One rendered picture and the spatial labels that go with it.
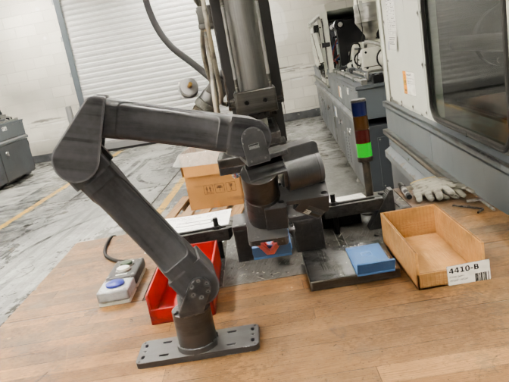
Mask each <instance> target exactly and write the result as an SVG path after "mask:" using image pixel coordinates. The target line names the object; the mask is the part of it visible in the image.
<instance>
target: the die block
mask: <svg viewBox="0 0 509 382"><path fill-rule="evenodd" d="M291 223H293V224H294V226H295V235H294V239H295V244H296V248H297V251H298V252H305V251H310V250H315V249H323V248H326V244H325V238H324V233H323V223H322V218H321V217H319V218H311V219H306V220H301V221H293V222H291ZM233 234H234V238H235V243H236V250H237V254H238V258H239V262H243V261H251V260H254V256H253V255H252V246H250V245H249V242H248V233H247V230H239V231H234V232H233Z"/></svg>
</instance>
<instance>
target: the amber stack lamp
mask: <svg viewBox="0 0 509 382"><path fill-rule="evenodd" d="M353 124H354V130H366V129H368V128H369V123H368V116H367V114H366V115H364V116H359V117H353Z"/></svg>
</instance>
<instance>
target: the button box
mask: <svg viewBox="0 0 509 382"><path fill-rule="evenodd" d="M113 236H116V235H111V236H110V237H108V239H107V241H106V243H105V245H104V248H103V254H104V256H105V257H106V258H107V259H109V260H111V261H114V262H116V264H115V266H114V267H113V269H112V270H111V272H110V274H109V275H108V277H107V278H106V280H107V281H109V280H113V279H118V278H120V279H122V278H127V277H134V279H135V282H136V287H138V286H139V283H140V281H141V279H142V277H143V275H144V273H145V271H146V267H145V260H144V258H136V259H116V258H112V257H111V256H109V255H108V254H107V247H108V244H109V242H110V241H111V239H112V238H113ZM125 260H132V261H133V263H132V264H131V265H130V269H128V270H126V271H122V272H117V268H118V267H120V263H121V262H122V261H125Z"/></svg>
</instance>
